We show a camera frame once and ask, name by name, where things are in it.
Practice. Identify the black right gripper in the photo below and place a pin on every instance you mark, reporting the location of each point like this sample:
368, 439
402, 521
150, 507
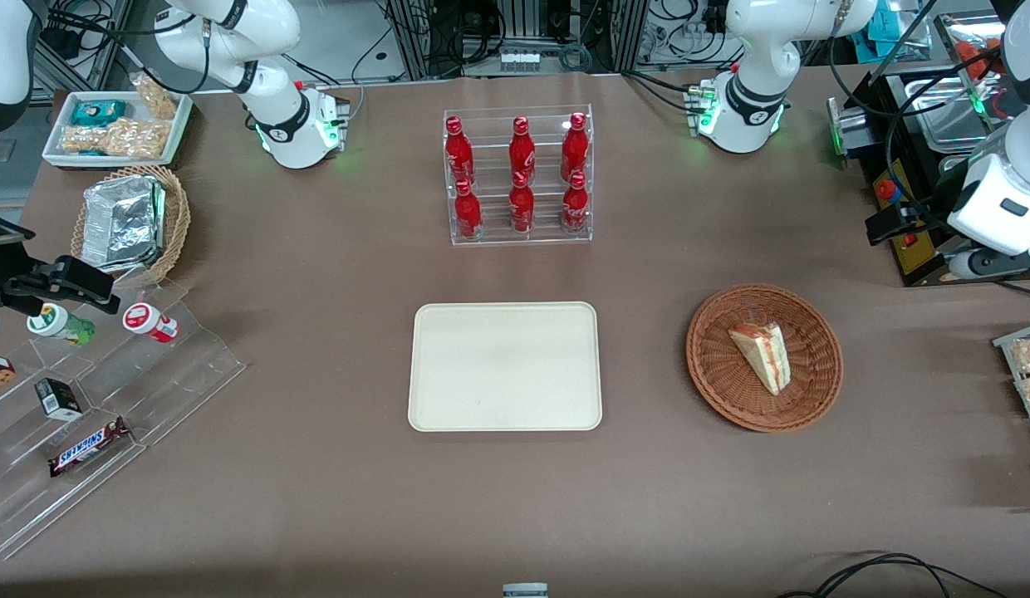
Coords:
0, 274

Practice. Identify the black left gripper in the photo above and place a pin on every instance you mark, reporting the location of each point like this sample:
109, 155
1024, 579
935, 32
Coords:
920, 218

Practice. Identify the triangular sandwich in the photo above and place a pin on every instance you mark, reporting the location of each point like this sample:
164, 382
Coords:
764, 353

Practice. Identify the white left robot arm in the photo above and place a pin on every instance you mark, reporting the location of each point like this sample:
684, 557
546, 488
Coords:
756, 50

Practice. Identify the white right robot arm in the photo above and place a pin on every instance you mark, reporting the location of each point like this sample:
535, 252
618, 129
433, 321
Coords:
232, 41

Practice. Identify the light tan wicker basket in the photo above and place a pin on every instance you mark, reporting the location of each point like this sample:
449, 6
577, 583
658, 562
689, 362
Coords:
176, 220

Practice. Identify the white rectangular snack tray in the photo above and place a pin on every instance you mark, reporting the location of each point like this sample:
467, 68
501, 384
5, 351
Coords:
174, 133

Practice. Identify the brown round wicker basket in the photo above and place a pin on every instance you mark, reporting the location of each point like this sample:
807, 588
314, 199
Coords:
723, 365

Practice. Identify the cream rectangular plastic tray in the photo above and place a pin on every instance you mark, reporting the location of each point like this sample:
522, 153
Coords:
498, 374

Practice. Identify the black food warmer cabinet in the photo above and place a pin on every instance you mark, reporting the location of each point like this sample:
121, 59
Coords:
918, 264

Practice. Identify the green lidded yogurt cup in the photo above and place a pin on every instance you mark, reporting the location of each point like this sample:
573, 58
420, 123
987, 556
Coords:
58, 324

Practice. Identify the red lidded yogurt cup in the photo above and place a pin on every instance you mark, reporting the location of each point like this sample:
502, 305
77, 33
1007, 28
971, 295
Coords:
149, 322

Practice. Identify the silver foil container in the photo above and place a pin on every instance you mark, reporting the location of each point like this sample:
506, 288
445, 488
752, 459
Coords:
120, 224

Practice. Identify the small black carton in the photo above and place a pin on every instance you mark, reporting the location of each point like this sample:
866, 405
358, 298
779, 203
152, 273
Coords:
58, 399

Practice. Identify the clear acrylic stepped stand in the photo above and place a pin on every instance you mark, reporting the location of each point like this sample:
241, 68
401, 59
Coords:
174, 382

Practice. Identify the clear bag of nuts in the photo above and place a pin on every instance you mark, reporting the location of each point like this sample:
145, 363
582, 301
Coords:
83, 139
156, 97
137, 139

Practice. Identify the brown snickers bar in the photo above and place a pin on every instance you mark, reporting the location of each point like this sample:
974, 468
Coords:
87, 448

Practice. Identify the teal snack packet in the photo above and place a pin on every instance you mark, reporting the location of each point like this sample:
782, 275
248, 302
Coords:
98, 112

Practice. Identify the orange fried food pieces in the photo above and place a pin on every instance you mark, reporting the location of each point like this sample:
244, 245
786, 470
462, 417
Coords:
976, 54

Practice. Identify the teal box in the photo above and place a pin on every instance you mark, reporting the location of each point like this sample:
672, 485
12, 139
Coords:
887, 23

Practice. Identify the red cola bottle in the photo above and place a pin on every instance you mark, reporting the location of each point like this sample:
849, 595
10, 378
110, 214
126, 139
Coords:
458, 154
521, 208
575, 208
522, 154
468, 214
574, 149

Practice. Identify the clear acrylic bottle rack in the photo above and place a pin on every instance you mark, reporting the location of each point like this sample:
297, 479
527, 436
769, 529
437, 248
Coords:
490, 237

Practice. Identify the white power strip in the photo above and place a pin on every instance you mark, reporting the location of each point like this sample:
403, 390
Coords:
519, 60

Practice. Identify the grey device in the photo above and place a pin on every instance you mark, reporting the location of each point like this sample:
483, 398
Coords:
525, 591

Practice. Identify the black flat bracket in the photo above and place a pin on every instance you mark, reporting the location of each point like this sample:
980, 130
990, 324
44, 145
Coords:
8, 231

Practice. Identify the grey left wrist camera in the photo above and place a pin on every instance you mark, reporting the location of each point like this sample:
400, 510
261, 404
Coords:
1001, 264

